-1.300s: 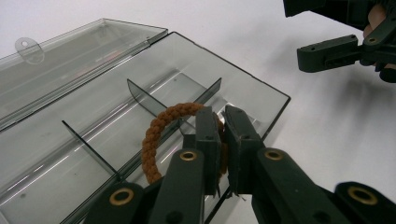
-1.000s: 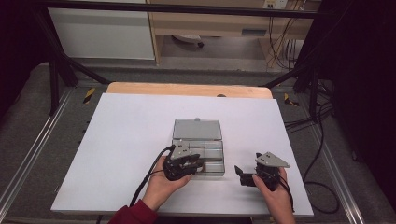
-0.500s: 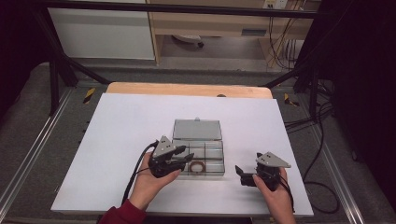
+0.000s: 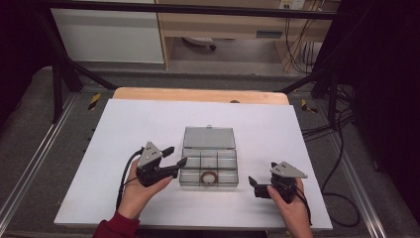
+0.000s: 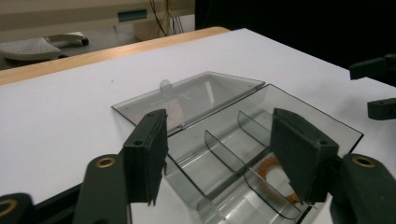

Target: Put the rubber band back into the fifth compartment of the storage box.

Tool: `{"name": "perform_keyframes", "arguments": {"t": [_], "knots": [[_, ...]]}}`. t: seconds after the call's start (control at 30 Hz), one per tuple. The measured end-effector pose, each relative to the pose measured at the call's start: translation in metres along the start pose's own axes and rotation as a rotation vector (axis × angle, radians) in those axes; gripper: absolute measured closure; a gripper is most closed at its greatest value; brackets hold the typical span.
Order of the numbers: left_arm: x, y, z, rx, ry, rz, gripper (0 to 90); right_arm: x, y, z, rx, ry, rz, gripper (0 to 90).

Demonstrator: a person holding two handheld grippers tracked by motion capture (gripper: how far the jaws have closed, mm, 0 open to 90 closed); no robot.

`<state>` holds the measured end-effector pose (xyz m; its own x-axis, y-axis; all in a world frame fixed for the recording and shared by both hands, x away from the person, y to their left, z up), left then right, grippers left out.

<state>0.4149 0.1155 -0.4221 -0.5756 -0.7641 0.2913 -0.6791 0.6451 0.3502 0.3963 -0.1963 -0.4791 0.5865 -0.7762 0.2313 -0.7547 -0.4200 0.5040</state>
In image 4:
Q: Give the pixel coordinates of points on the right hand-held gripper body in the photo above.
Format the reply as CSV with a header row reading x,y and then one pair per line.
x,y
289,171

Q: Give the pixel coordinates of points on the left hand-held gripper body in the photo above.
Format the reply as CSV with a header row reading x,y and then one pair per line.
x,y
149,155

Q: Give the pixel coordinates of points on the clear plastic compartment box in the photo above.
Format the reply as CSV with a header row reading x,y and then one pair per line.
x,y
208,139

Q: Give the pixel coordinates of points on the person's right hand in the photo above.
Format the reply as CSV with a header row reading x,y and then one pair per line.
x,y
297,214

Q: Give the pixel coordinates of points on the person's left hand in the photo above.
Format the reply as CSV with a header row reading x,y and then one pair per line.
x,y
135,198

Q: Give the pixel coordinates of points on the wooden table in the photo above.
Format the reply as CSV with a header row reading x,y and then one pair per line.
x,y
198,95

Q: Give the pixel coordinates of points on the yellow black tape marker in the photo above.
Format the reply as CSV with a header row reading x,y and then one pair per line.
x,y
94,101
307,106

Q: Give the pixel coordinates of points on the black metal stand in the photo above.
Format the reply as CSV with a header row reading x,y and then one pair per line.
x,y
57,92
332,99

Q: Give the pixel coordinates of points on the white chair base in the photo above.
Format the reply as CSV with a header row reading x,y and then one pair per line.
x,y
198,41

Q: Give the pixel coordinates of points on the white cabinet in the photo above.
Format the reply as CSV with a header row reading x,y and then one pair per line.
x,y
105,36

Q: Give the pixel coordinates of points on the black curtain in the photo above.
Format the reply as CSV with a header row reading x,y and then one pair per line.
x,y
386,82
20,49

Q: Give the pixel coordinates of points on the light wooden desk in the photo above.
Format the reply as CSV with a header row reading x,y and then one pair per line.
x,y
214,28

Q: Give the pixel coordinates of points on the white power socket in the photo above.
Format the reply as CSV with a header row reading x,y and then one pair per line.
x,y
292,4

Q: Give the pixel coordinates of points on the aluminium floor rail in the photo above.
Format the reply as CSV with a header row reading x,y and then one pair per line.
x,y
39,148
358,185

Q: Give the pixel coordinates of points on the black horizontal frame bar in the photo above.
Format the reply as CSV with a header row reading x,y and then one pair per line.
x,y
198,9

